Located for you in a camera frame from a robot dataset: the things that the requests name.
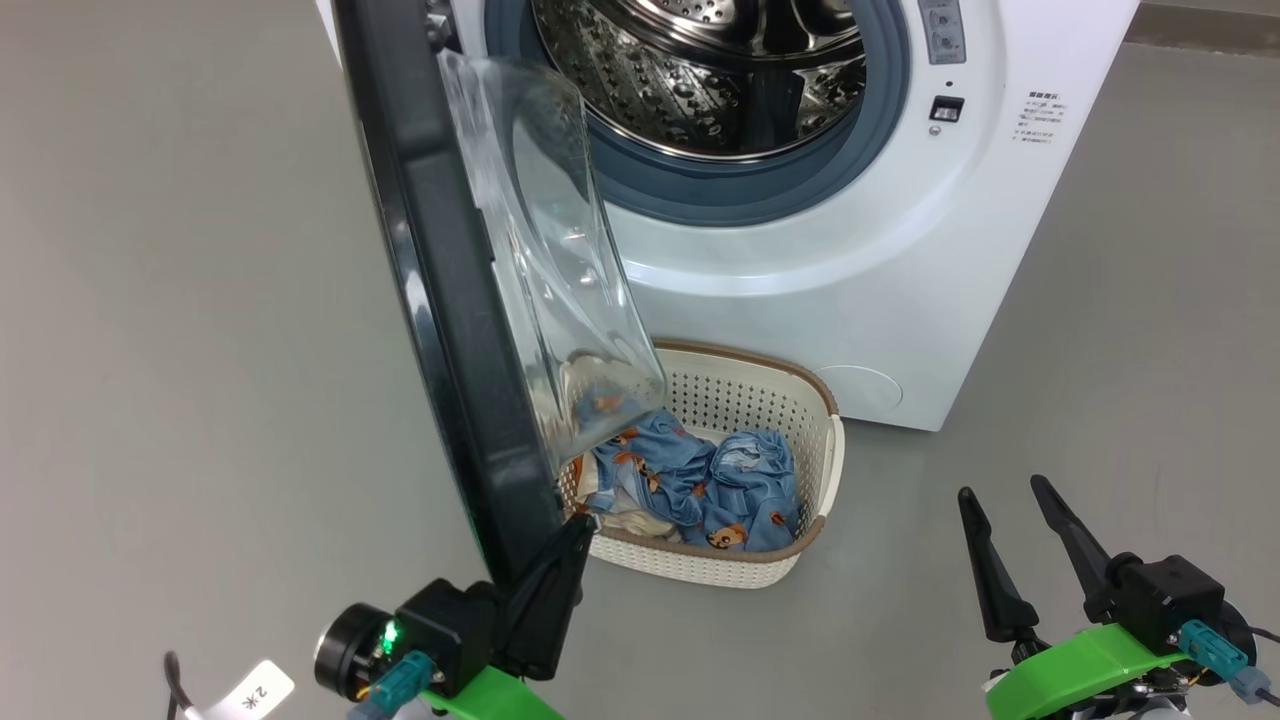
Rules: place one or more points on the blue garment with cream lining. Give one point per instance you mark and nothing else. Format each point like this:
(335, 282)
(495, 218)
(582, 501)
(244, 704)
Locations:
(650, 470)

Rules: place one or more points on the round drain filter cover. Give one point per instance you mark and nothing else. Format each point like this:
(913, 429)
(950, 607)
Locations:
(858, 390)

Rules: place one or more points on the cream perforated laundry basket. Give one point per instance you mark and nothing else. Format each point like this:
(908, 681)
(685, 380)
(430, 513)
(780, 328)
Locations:
(740, 400)

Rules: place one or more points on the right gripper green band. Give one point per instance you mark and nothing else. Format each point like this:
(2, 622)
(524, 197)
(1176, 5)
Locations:
(1160, 600)

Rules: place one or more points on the black door lock slot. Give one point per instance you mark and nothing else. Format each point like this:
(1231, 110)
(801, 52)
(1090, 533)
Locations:
(946, 108)

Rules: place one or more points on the white paper tag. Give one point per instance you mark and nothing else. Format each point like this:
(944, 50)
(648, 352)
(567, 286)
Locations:
(250, 695)

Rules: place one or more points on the black round washer door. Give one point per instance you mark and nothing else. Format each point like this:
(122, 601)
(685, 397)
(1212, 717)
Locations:
(450, 300)

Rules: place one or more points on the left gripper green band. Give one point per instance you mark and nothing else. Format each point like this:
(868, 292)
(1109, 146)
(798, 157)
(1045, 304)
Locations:
(450, 630)

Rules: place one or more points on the steel washing machine drum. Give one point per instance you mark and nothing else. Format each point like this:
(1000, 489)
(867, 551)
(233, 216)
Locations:
(650, 90)

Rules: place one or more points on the blue cartoon print garment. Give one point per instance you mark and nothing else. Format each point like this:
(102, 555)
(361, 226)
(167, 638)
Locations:
(755, 490)

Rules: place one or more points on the white front-load washing machine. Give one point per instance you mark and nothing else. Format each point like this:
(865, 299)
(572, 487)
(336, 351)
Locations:
(850, 300)

